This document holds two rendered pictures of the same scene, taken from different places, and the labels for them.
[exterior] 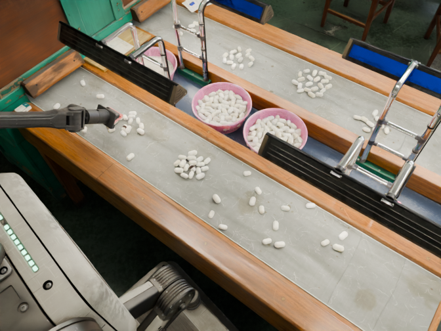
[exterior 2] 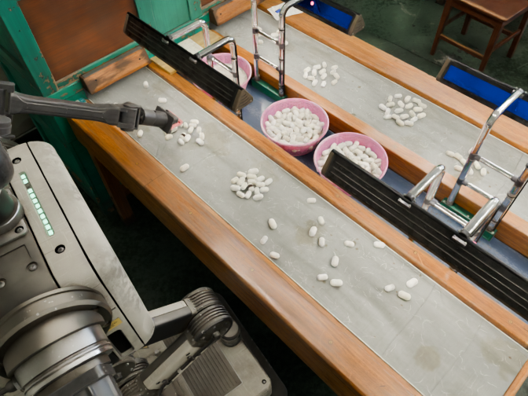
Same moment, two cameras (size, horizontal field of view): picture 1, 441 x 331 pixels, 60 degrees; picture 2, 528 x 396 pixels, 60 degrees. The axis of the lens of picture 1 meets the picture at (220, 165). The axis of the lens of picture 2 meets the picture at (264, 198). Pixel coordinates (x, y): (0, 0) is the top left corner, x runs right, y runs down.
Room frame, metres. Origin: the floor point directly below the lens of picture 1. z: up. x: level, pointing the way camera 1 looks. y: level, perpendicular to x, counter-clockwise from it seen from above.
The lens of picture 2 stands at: (-0.10, -0.08, 2.00)
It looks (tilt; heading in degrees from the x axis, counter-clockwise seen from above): 53 degrees down; 8
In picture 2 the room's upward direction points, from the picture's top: 2 degrees counter-clockwise
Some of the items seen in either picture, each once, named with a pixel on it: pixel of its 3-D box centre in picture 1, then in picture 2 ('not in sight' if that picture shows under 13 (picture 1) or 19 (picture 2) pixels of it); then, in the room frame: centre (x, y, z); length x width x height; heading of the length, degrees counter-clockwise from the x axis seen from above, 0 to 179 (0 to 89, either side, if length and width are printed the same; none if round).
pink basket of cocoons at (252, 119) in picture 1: (274, 138); (349, 166); (1.03, -0.23, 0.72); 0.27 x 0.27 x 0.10
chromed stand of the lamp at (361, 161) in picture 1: (404, 127); (501, 166); (0.91, -0.69, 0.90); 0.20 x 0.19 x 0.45; 50
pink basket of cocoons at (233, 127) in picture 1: (222, 110); (294, 129); (1.21, -0.02, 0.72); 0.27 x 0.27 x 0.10
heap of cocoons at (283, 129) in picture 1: (273, 139); (348, 167); (1.03, -0.23, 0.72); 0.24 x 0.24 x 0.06
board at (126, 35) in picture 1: (118, 47); (189, 50); (1.63, 0.49, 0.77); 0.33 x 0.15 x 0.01; 140
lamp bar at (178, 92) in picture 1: (116, 58); (181, 56); (1.16, 0.37, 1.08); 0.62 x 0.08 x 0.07; 50
